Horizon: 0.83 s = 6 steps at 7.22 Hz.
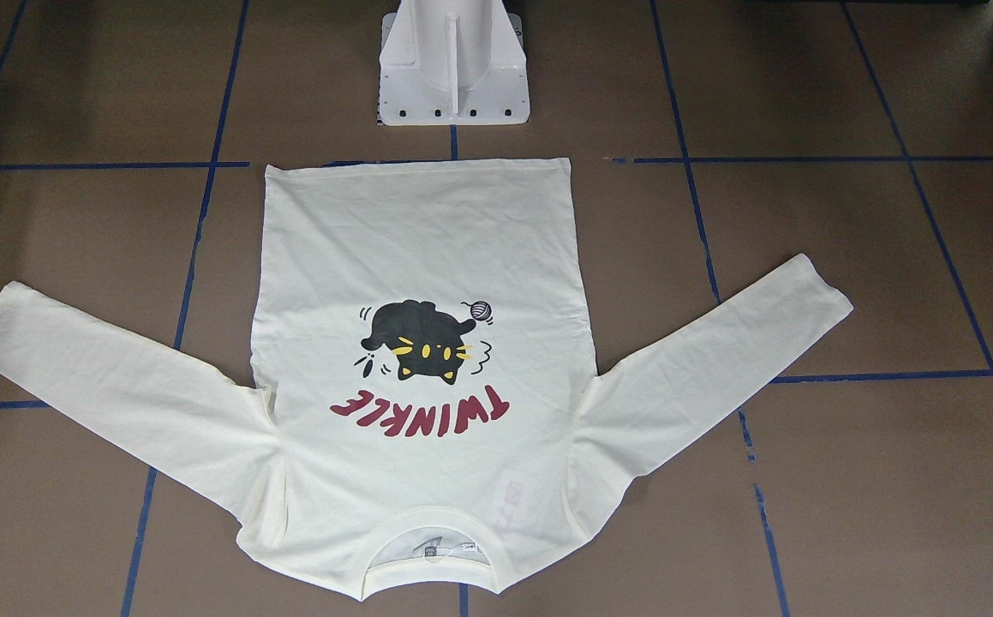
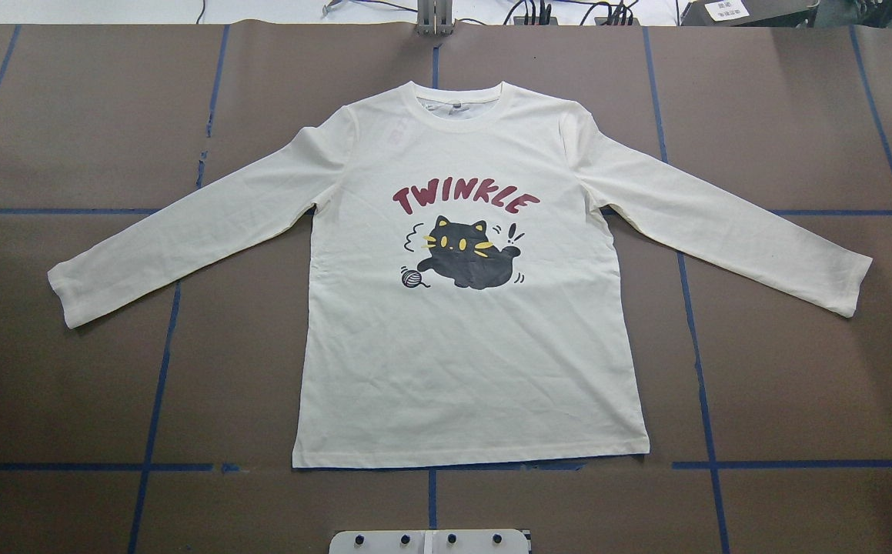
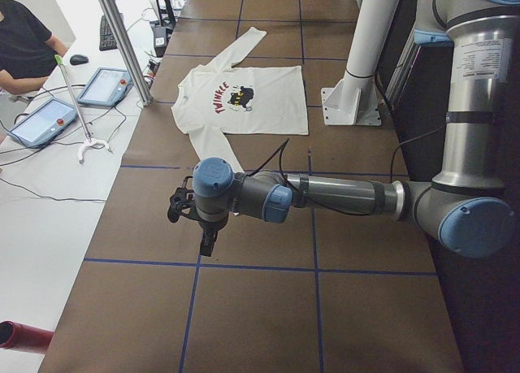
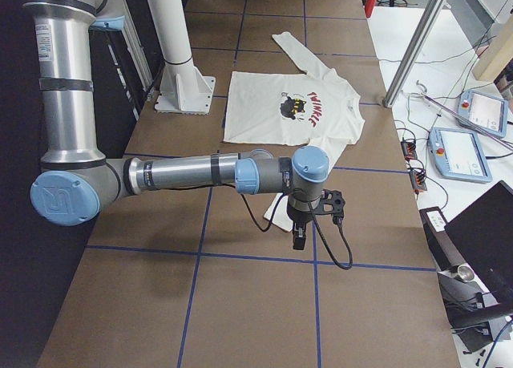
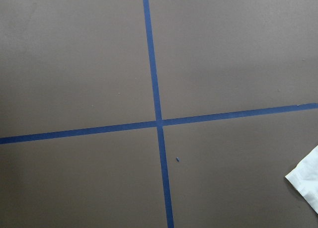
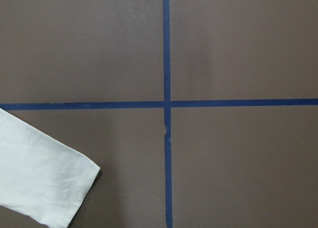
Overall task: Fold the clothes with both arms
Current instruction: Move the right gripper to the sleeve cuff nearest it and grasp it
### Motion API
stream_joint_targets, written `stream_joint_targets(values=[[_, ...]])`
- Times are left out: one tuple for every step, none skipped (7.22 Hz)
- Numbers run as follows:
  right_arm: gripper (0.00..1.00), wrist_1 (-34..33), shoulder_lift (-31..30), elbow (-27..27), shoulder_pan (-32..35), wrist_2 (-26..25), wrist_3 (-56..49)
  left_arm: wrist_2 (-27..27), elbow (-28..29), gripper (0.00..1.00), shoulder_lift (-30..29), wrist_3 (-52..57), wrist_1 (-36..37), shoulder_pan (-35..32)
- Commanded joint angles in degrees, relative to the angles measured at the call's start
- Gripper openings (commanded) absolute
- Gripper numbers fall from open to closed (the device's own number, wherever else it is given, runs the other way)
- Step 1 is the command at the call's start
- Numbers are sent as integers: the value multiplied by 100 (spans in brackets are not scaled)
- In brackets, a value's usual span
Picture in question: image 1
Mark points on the cream long-sleeve printed shirt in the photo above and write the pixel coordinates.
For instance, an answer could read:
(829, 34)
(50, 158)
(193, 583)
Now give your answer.
(425, 404)

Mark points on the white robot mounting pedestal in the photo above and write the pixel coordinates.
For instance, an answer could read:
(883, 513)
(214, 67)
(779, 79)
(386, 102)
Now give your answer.
(452, 62)

